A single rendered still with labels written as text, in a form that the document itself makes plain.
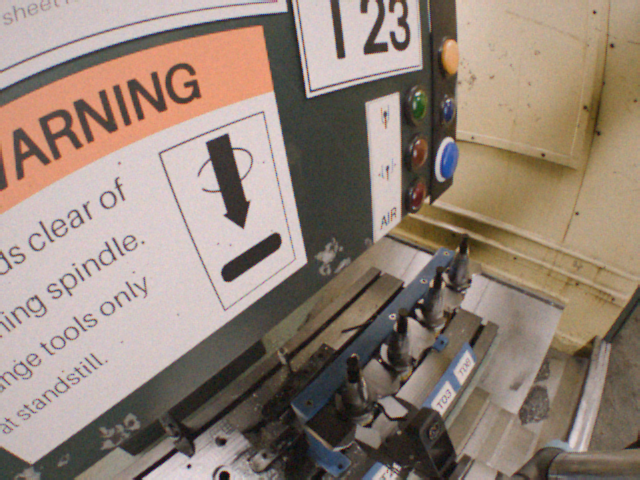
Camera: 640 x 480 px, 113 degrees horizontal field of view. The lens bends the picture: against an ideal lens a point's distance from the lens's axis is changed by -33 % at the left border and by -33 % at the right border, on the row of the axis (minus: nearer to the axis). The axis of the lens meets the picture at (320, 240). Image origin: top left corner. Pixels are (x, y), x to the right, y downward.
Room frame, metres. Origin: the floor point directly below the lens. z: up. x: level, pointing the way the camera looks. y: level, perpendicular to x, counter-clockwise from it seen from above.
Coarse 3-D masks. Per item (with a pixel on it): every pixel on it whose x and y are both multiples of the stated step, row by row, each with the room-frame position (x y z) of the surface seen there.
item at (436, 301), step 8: (432, 280) 0.36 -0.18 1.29; (432, 288) 0.34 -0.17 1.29; (440, 288) 0.34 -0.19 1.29; (432, 296) 0.34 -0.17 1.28; (440, 296) 0.33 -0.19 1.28; (424, 304) 0.35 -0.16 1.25; (432, 304) 0.34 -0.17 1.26; (440, 304) 0.33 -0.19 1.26; (424, 312) 0.34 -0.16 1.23; (432, 312) 0.33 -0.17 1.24; (440, 312) 0.33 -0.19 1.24
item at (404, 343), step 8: (408, 328) 0.27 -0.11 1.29; (392, 336) 0.28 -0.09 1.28; (400, 336) 0.27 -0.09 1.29; (408, 336) 0.27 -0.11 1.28; (392, 344) 0.27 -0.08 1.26; (400, 344) 0.26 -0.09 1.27; (408, 344) 0.26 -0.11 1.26; (392, 352) 0.27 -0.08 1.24; (400, 352) 0.26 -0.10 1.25; (408, 352) 0.26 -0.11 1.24; (392, 360) 0.26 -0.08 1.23; (400, 360) 0.26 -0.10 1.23
